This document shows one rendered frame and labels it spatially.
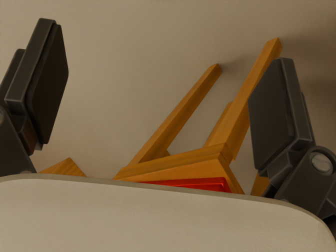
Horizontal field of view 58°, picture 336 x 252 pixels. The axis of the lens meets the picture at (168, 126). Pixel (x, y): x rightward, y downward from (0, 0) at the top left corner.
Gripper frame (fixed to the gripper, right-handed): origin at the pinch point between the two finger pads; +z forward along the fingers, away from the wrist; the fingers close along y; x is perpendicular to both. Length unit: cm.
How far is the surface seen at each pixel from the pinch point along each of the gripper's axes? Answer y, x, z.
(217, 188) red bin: 17, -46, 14
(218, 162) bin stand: 17, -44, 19
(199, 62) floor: 25, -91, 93
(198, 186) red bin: 14, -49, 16
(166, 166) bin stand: 7, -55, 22
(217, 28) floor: 28, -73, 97
